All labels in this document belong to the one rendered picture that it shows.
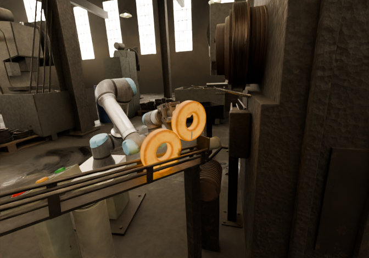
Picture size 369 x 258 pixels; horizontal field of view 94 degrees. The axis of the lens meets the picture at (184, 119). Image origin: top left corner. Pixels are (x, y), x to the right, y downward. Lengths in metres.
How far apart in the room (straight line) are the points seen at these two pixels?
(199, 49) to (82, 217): 10.99
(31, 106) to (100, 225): 3.01
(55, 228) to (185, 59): 11.05
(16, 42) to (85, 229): 5.43
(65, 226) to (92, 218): 0.19
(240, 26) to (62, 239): 1.19
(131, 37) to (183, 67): 4.06
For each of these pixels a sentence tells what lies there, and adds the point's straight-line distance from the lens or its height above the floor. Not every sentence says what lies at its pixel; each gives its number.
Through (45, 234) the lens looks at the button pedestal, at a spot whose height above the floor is 0.41.
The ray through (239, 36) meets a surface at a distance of 0.90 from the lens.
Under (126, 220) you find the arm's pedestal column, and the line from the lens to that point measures 1.45.
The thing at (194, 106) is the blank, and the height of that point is 0.86.
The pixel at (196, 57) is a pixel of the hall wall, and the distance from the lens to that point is 11.36.
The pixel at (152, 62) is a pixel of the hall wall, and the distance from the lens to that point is 12.27.
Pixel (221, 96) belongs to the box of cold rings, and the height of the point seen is 0.57.
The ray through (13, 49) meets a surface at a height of 1.78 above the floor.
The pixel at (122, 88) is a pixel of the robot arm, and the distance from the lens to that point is 1.06.
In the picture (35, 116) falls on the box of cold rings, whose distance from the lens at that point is 3.64.
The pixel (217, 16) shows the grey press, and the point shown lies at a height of 2.06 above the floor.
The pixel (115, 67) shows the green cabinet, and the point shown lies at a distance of 4.52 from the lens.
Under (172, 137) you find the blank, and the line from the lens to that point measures 0.62.
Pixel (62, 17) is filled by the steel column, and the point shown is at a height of 2.01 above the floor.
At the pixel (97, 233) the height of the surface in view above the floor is 0.40.
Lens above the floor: 0.97
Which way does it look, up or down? 14 degrees down
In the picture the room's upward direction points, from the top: 3 degrees counter-clockwise
